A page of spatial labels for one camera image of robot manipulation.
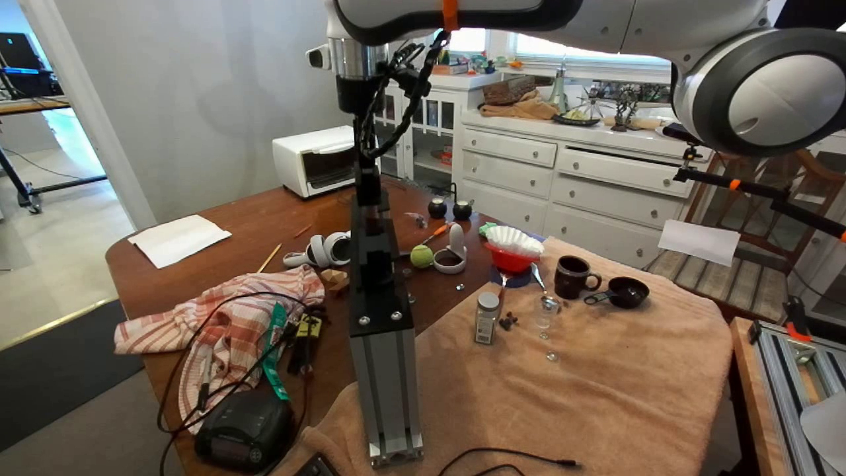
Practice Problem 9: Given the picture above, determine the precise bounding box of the black cable chain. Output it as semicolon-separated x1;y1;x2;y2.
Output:
368;25;455;172

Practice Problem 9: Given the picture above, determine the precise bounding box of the yellow-green tennis ball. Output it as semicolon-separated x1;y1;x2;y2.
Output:
407;241;438;273

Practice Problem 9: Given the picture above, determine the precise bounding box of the aluminium rack with black plate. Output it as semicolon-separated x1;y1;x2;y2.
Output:
343;185;425;468

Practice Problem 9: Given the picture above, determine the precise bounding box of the black monitor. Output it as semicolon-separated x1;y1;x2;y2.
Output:
0;29;57;99

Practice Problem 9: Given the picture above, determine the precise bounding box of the small clear glass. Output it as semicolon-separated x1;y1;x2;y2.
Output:
532;294;569;344

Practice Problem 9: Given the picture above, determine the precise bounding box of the black power cable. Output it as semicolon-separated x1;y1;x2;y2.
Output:
154;289;312;476

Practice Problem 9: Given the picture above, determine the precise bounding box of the small white bottle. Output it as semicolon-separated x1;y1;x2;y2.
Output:
444;220;468;253

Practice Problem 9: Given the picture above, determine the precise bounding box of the red striped cloth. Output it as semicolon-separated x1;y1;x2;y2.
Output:
111;265;331;435

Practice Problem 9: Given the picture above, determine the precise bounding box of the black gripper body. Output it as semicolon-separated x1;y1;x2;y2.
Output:
336;77;390;172

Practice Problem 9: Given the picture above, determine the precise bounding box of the white paper sheet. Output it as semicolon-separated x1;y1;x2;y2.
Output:
126;212;236;273

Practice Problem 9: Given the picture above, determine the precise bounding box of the black measuring cup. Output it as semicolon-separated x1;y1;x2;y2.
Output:
585;275;652;311

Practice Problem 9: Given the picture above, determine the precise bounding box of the black and yellow tool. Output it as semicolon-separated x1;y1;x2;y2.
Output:
287;308;327;378

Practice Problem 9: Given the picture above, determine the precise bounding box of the blue bowl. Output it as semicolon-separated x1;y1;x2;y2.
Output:
488;266;533;290

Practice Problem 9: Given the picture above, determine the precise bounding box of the metal spoon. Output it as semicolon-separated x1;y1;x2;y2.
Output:
525;259;556;308

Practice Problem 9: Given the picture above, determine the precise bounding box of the white glass-door cabinet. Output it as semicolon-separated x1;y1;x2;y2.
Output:
347;64;496;195

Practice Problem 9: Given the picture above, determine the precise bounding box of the glass bottle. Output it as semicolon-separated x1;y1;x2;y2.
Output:
546;61;574;117

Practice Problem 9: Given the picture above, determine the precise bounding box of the wooden chair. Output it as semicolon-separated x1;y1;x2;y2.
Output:
648;137;846;331

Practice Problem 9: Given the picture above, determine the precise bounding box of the black USB cable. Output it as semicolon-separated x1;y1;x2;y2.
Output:
434;443;586;476

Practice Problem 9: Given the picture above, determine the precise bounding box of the glass spice jar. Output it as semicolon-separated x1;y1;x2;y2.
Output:
470;290;505;349

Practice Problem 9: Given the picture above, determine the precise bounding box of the red bowl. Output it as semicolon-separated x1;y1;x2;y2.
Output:
480;237;541;277

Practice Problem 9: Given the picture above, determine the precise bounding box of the yellow pencil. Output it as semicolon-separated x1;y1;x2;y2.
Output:
255;241;287;275

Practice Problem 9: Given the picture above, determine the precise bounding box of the dark floor rug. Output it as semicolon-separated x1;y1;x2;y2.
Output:
0;295;150;455

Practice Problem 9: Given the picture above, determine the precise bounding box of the dark metal figurine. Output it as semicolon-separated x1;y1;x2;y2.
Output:
608;81;641;135

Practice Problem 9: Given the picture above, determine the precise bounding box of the black metal stand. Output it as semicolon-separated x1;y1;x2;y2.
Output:
0;143;111;217

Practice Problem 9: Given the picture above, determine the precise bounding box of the black radio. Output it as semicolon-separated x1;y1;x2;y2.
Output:
189;382;299;476

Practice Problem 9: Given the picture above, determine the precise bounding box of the orange arm strap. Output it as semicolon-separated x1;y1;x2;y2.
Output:
438;0;462;35

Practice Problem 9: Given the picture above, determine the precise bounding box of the orange-handled grey spatula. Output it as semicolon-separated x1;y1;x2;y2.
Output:
415;221;455;250

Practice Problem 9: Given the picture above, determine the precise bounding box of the white toaster oven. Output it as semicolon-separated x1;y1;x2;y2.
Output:
270;121;384;201

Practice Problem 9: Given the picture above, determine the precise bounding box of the white paper note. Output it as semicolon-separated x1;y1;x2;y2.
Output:
656;217;746;269

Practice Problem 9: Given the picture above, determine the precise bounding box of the beige towel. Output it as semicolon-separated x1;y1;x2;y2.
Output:
270;233;738;476

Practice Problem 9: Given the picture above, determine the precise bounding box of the wooden base board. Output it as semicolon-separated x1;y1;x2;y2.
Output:
726;314;796;476

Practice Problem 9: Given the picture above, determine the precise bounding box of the black boom with orange clamps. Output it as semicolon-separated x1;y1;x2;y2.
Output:
671;144;846;244

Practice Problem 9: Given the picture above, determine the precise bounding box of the black camera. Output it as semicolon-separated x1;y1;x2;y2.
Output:
661;119;739;154

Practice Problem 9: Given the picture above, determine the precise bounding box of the green strap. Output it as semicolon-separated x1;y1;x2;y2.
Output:
261;300;295;404

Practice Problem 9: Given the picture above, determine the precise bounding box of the black flat device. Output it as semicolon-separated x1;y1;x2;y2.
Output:
290;451;343;476

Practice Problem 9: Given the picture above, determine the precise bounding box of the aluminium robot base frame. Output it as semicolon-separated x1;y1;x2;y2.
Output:
746;314;846;476

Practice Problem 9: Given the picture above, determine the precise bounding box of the white drawer cabinet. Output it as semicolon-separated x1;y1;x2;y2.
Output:
455;105;712;273

